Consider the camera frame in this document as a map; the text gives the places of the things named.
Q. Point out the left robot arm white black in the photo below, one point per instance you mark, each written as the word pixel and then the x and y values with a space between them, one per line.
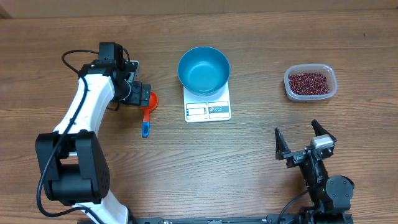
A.
pixel 74 172

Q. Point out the blue bowl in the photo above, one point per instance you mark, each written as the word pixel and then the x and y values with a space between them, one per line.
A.
pixel 204 70

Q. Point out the white digital kitchen scale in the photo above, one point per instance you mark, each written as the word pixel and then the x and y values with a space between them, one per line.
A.
pixel 200 109

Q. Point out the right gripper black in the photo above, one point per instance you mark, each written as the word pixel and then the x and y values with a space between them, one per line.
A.
pixel 302 154

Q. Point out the clear plastic container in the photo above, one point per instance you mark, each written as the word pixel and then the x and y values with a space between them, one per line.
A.
pixel 311 68

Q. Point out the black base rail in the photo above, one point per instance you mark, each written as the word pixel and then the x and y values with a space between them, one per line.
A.
pixel 270 219

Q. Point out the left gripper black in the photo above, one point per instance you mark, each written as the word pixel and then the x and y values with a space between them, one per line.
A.
pixel 138 98

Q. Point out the orange measuring scoop blue handle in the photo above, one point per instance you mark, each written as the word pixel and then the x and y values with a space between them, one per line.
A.
pixel 153 102

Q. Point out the red beans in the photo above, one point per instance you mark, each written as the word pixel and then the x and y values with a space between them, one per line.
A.
pixel 308 84

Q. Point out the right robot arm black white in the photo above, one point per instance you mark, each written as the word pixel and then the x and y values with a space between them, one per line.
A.
pixel 330 196

